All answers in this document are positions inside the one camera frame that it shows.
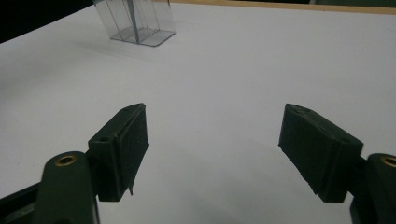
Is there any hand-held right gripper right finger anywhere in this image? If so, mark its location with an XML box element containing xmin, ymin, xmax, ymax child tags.
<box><xmin>277</xmin><ymin>103</ymin><xmax>364</xmax><ymax>203</ymax></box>

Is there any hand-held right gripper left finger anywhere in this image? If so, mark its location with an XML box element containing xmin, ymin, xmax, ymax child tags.
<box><xmin>87</xmin><ymin>103</ymin><xmax>150</xmax><ymax>203</ymax></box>

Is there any clear plastic divided pen holder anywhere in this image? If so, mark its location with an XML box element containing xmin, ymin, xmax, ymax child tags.
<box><xmin>92</xmin><ymin>0</ymin><xmax>177</xmax><ymax>48</ymax></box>

